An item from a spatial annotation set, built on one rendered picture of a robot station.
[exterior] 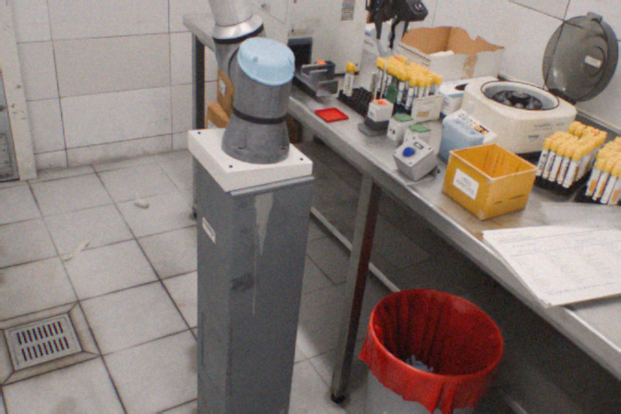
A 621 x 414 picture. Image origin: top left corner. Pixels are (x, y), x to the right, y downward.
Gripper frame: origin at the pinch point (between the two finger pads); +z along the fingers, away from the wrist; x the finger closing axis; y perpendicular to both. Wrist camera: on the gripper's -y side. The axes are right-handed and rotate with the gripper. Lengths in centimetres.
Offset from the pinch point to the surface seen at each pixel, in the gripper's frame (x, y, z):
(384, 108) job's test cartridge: -0.3, -2.1, 13.6
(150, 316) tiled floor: 48, 49, 108
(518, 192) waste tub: -6.1, -44.8, 15.5
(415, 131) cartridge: -0.7, -14.8, 14.3
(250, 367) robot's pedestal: 40, -17, 74
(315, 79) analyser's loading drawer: 4.3, 25.9, 16.0
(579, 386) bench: -44, -54, 81
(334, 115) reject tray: 6.3, 10.9, 20.3
